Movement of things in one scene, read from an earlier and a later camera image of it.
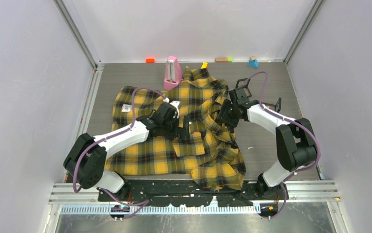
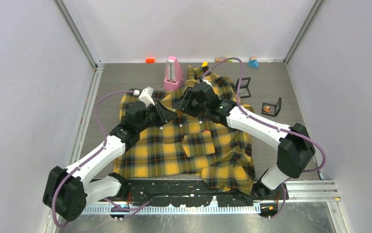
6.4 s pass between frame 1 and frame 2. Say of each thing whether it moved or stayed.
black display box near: stayed
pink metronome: stayed
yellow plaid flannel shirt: moved
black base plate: stayed
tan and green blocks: stayed
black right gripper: moved
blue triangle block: stayed
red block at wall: stayed
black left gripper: moved
